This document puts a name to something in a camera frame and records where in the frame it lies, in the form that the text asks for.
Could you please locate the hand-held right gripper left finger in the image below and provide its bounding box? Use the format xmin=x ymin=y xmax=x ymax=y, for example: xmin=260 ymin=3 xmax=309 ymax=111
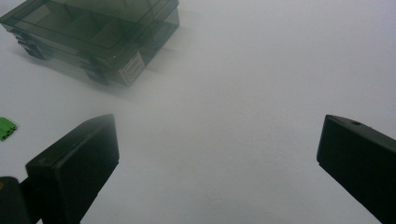
xmin=26 ymin=114 xmax=120 ymax=224

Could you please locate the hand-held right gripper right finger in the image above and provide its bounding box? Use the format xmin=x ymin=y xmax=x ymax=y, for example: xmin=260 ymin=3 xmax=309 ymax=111
xmin=317 ymin=114 xmax=396 ymax=224

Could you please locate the green connector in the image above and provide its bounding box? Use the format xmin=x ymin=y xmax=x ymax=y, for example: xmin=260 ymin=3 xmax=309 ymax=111
xmin=0 ymin=117 xmax=19 ymax=142

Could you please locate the transparent grey compartment box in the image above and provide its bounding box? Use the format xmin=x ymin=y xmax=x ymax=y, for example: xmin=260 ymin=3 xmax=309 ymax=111
xmin=0 ymin=0 xmax=180 ymax=87

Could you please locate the white paper mat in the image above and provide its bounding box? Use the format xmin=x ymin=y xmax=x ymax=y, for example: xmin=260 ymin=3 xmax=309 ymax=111
xmin=0 ymin=0 xmax=396 ymax=224

